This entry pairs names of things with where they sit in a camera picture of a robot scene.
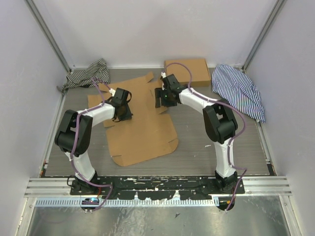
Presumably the folded closed cardboard box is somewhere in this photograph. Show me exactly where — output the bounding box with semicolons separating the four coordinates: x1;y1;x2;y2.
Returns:
164;58;211;88

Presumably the aluminium front rail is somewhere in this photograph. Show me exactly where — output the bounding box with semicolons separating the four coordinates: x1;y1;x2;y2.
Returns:
25;176;292;200

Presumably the blue white striped cloth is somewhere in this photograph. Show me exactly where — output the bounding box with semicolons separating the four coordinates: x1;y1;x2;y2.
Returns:
212;64;266;123

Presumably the cardboard box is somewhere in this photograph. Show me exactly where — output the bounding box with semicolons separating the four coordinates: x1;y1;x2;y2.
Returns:
164;58;211;88
88;72;179;167

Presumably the right aluminium corner post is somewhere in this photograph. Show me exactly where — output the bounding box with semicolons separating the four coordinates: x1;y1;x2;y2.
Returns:
241;0;287;72

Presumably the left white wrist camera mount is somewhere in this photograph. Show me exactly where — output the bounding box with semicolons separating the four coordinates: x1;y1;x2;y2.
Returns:
109;88;116;94

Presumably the slotted grey cable duct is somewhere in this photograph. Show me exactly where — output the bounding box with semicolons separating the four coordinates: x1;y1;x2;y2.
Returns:
34;197;219;207

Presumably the grey striped cloth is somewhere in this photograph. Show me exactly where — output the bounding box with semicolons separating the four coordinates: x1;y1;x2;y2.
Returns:
57;58;110;94

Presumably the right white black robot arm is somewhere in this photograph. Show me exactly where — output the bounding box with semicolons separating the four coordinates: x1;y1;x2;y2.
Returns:
155;72;238;194

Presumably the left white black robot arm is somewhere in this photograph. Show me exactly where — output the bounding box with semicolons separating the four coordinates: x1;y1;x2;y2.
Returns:
55;88;133;195

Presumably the aluminium corner post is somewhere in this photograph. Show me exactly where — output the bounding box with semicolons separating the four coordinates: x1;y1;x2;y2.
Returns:
25;0;71;73
241;0;287;72

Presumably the left aluminium corner post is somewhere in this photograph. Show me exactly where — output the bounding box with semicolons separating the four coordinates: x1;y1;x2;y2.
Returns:
25;0;71;73

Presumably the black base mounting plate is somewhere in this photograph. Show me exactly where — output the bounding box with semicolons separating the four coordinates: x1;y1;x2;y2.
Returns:
66;176;235;200

